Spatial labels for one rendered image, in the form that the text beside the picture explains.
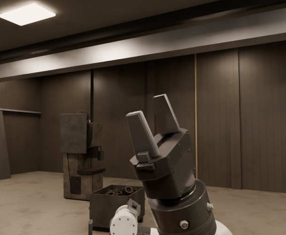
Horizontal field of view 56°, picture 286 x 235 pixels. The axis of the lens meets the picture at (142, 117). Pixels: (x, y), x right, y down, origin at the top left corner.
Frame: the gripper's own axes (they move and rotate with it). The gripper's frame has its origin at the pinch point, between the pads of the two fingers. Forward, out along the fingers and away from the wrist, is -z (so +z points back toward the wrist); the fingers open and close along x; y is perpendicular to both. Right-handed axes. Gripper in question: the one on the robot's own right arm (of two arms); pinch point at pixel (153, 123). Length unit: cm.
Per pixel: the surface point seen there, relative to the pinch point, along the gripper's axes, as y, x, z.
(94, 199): -317, 284, 197
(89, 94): -740, 872, 68
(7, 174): -1002, 556, 256
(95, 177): -470, 459, 247
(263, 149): -103, 795, 365
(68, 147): -508, 445, 147
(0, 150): -1012, 576, 163
